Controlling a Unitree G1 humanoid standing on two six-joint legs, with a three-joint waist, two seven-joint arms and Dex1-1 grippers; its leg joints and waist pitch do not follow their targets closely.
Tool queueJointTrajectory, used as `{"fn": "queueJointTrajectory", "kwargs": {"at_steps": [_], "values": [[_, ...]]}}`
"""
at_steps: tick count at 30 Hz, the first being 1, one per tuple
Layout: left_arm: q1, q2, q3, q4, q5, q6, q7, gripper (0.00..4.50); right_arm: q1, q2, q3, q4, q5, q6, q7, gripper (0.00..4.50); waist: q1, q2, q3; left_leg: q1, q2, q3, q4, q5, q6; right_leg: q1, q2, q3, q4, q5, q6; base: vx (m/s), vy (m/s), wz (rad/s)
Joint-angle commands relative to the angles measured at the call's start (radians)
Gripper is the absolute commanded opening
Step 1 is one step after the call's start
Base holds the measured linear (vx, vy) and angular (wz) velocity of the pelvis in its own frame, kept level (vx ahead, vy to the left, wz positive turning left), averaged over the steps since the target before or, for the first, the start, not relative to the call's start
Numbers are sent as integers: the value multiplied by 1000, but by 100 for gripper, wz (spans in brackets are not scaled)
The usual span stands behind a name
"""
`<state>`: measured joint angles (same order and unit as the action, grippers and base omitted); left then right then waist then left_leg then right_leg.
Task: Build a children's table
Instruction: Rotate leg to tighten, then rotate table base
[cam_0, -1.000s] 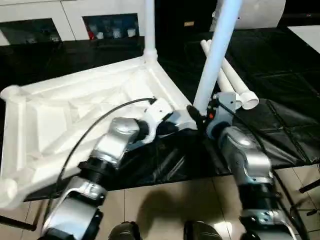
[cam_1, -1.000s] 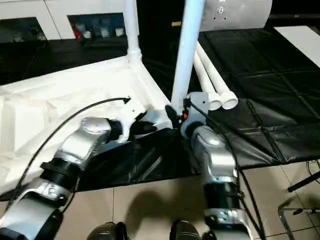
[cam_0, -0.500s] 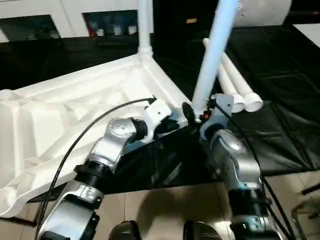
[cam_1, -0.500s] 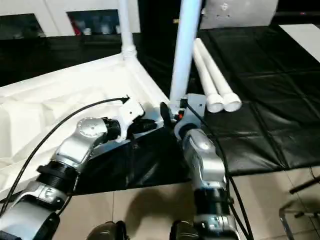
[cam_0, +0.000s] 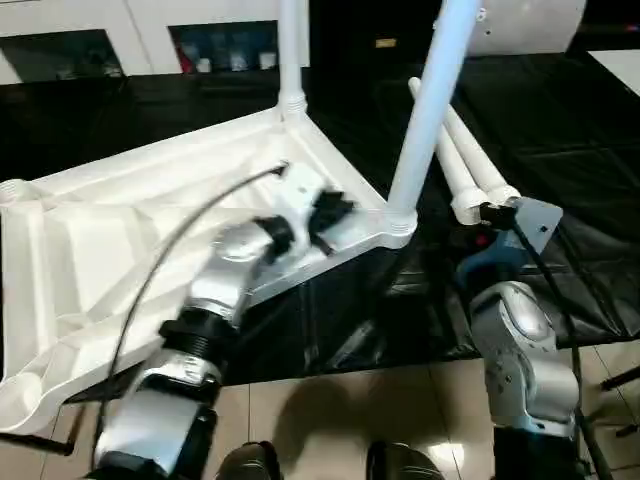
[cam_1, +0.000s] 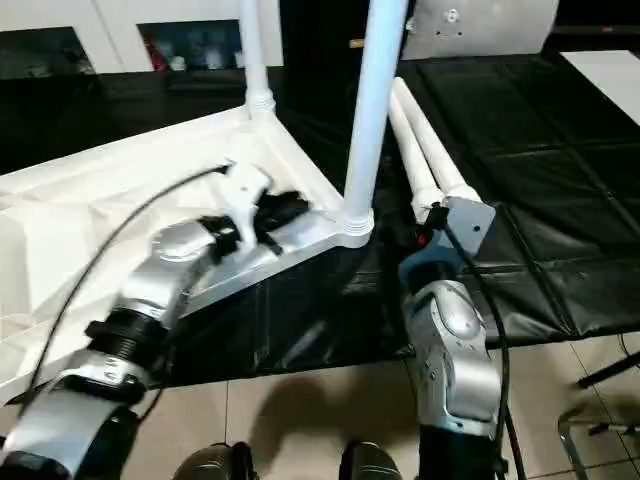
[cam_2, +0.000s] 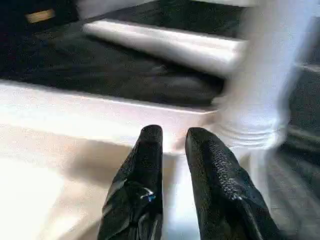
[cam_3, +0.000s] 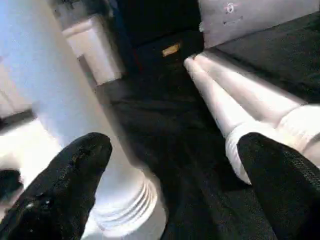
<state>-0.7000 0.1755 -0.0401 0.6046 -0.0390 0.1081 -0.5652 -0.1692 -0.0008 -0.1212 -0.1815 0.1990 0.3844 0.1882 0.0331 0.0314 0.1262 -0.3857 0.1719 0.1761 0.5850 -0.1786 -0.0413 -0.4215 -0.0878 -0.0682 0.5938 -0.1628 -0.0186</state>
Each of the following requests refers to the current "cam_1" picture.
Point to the white plastic table leg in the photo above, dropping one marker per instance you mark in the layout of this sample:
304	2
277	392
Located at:
412	160
372	100
435	145
255	50

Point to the white plastic table top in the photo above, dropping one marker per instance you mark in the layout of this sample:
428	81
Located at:
75	225

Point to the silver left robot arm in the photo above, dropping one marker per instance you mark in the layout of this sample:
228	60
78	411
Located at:
150	290

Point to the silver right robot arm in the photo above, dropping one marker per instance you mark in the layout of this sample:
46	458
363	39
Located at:
450	340

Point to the black work mat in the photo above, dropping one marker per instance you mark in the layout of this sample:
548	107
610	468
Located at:
550	175

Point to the black furniture with yellow label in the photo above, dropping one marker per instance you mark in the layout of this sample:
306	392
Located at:
320	35

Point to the black metal stand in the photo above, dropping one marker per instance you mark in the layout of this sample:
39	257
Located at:
605	370

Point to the dark right robot foot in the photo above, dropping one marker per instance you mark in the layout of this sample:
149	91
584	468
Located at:
370	462

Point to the dark robot foot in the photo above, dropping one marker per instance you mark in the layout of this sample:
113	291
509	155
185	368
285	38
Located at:
215	462
370	462

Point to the white flat board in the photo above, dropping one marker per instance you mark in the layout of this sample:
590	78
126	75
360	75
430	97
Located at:
605	80

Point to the white glass-door cabinet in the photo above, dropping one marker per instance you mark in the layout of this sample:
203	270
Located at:
100	30

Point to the dark left robot foot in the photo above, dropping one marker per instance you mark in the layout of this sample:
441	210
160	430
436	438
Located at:
215	462

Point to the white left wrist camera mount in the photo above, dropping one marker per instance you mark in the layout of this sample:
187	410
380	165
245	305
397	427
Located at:
245	195

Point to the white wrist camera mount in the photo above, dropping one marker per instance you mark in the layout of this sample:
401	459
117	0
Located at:
245	195
467	225

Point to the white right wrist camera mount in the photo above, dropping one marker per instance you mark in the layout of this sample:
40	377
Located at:
467	225

